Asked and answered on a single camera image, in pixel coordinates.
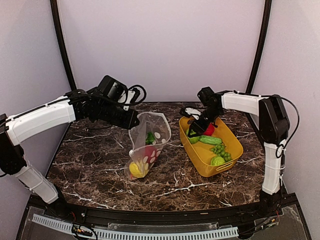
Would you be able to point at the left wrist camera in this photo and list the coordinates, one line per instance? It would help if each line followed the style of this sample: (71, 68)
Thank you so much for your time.
(132, 96)

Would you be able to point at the green bitter cucumber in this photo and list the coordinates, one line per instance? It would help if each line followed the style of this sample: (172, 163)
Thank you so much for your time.
(210, 140)

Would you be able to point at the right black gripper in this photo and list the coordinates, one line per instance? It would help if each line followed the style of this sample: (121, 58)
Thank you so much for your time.
(195, 125)

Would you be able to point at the white slotted cable duct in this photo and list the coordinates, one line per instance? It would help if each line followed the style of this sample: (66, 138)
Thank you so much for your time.
(117, 231)

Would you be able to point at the red carrot with leaves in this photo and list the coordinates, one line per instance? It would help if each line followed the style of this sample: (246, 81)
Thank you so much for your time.
(150, 138)

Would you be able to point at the green grape bunch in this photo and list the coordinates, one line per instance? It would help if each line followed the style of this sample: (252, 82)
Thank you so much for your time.
(220, 150)

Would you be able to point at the red apple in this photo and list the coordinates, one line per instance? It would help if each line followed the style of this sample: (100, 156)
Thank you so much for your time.
(210, 130)

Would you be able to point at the left black frame post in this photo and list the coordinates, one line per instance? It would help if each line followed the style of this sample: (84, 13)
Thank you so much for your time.
(61, 44)

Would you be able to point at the green apple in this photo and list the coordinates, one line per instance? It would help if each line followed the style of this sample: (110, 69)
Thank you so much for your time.
(192, 140)

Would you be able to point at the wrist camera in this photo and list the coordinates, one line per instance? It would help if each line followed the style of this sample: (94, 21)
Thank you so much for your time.
(190, 112)
(132, 96)

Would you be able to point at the red tomato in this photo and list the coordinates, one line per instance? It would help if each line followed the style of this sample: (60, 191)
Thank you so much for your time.
(150, 154)

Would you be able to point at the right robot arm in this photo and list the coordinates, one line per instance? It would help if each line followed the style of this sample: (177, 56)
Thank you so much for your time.
(273, 126)

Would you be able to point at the yellow lemon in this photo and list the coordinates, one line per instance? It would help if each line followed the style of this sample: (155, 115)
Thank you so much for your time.
(134, 171)

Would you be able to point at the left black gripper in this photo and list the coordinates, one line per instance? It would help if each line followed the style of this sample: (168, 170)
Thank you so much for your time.
(128, 123)

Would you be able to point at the right black frame post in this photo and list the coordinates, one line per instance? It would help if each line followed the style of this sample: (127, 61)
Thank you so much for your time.
(260, 46)

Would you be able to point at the black front rail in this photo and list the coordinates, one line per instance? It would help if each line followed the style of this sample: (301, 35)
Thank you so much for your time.
(101, 216)

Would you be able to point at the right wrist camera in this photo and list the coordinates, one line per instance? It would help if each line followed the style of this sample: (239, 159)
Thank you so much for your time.
(190, 112)

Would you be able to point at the yellow plastic basket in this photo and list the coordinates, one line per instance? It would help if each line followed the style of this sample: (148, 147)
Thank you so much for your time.
(202, 152)

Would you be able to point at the polka dot zip bag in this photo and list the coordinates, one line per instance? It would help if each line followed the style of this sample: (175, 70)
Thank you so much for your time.
(158, 124)

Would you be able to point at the green pear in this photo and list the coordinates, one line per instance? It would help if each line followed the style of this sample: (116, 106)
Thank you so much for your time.
(217, 161)

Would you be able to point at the black frame post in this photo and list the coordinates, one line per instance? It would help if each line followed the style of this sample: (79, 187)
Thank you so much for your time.
(61, 44)
(260, 46)

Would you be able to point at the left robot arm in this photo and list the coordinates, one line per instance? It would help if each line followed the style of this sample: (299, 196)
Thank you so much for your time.
(111, 101)

